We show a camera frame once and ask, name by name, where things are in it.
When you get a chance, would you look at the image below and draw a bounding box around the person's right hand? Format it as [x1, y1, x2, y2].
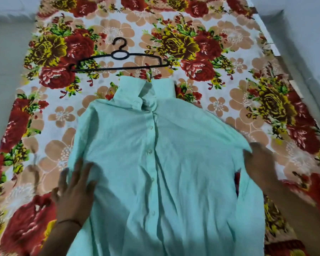
[242, 142, 279, 190]

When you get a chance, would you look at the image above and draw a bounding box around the person's left hand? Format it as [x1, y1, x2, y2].
[51, 158, 97, 227]

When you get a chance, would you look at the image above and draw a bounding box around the mint green shirt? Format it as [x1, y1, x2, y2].
[66, 75, 266, 256]

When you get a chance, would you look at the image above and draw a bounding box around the black plastic hanger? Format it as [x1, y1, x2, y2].
[69, 37, 171, 73]

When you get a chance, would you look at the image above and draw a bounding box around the person's right forearm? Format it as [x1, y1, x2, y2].
[264, 178, 320, 256]

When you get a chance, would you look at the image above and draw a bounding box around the black thread wristband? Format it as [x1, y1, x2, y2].
[56, 219, 82, 228]

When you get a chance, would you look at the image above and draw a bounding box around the floral patterned blanket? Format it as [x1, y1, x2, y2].
[0, 0, 320, 256]

